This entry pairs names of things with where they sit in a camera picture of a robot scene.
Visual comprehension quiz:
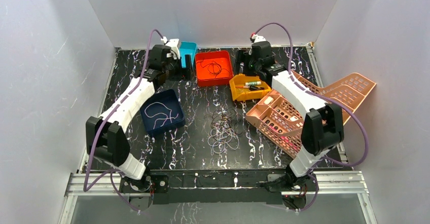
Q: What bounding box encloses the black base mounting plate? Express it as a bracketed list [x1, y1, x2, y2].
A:
[120, 169, 316, 208]

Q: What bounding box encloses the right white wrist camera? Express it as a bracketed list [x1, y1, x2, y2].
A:
[250, 33, 267, 46]

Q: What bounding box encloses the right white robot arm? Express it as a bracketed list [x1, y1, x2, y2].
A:
[235, 41, 344, 191]

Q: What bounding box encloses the navy blue plastic box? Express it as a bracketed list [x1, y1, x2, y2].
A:
[140, 89, 185, 137]

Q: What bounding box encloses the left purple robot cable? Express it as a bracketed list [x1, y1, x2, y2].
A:
[83, 29, 165, 213]

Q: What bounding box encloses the black clip in bin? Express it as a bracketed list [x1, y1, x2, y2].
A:
[249, 86, 265, 91]

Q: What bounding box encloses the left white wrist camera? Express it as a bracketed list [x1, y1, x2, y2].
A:
[160, 36, 181, 59]

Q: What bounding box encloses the teal plastic box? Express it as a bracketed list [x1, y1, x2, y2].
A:
[179, 40, 197, 74]

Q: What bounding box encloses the green white marker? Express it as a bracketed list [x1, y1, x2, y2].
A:
[245, 81, 262, 86]

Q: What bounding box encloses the pink tiered file rack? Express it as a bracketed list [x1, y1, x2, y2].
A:
[245, 72, 376, 158]

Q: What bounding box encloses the dark cable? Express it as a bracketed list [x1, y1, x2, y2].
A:
[200, 58, 232, 79]

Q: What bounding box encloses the yellow parts bin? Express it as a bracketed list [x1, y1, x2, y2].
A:
[229, 73, 271, 101]

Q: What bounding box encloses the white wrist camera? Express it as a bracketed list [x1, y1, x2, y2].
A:
[250, 33, 267, 46]
[160, 36, 181, 59]

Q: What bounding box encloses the red plastic box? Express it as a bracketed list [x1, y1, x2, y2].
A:
[195, 51, 234, 87]

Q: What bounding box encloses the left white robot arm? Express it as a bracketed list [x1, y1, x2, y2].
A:
[84, 39, 192, 192]

